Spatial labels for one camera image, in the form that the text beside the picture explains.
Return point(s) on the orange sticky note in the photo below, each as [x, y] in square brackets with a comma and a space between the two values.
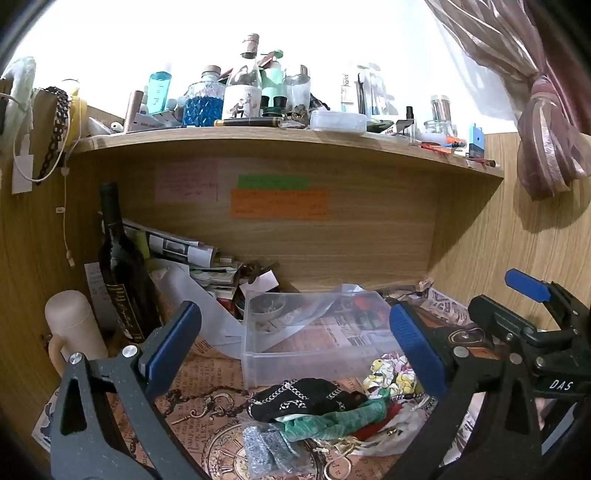
[277, 204]

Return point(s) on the green scrunchie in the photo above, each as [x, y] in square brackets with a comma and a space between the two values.
[332, 422]

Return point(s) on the white paper tag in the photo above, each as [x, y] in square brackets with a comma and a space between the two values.
[22, 175]

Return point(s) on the beige thermos flask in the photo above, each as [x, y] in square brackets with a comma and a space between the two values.
[74, 318]

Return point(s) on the rolled magazine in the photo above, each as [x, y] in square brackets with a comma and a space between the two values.
[175, 247]

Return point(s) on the flat clear plastic container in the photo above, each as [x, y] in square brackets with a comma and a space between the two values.
[337, 121]

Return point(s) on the black gold pen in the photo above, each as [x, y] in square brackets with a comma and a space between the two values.
[249, 122]

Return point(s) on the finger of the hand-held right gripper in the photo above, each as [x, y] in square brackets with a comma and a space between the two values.
[526, 284]
[498, 318]

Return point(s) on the light blue bottle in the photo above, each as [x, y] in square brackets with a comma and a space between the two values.
[159, 94]

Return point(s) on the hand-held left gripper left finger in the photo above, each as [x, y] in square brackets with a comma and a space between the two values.
[171, 350]

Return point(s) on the wooden shelf unit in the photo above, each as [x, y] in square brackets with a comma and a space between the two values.
[323, 249]

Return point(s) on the pink curtain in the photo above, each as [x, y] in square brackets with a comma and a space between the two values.
[549, 138]

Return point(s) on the dark wine bottle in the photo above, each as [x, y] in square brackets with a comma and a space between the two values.
[122, 277]

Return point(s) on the black lace headband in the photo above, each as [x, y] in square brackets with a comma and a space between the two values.
[57, 124]

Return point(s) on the white paper sheet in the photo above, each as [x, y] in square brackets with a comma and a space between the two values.
[198, 300]

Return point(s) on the white plastic bag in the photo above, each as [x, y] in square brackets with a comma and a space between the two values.
[401, 434]

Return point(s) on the yellow white patterned scrunchie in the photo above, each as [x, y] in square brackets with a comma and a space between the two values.
[392, 376]

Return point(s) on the blue textured glass bottle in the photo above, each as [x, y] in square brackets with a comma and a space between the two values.
[203, 108]

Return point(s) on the small blue box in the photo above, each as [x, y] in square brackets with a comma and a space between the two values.
[476, 141]

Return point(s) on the brown cardboard tube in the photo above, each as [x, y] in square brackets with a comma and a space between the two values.
[133, 108]

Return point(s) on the white fluffy cloth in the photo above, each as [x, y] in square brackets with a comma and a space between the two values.
[21, 83]

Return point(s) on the clear tool package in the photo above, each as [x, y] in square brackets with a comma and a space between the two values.
[369, 92]

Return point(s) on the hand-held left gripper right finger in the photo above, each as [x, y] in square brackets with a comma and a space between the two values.
[415, 350]

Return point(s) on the clear glass jar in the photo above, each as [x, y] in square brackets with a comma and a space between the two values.
[438, 120]

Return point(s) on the vintage print desk mat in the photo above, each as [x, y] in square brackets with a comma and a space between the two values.
[207, 443]

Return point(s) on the green sticky note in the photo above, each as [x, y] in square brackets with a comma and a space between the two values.
[272, 182]

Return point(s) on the small printed paper box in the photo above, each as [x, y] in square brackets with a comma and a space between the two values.
[425, 284]

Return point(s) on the pink sticky note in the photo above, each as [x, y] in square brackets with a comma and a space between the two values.
[184, 182]

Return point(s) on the glass jar with silver lid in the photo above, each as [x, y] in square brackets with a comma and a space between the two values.
[298, 92]

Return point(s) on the clear bottle with figure label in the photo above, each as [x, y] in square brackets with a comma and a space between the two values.
[241, 99]

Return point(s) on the glass bowl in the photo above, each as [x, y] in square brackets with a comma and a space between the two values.
[268, 310]

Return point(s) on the mint green bottle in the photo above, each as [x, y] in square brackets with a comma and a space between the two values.
[273, 78]

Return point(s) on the clear plastic box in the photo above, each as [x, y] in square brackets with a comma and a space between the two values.
[314, 362]

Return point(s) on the small white paper box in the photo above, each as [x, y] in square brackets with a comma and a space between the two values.
[267, 280]

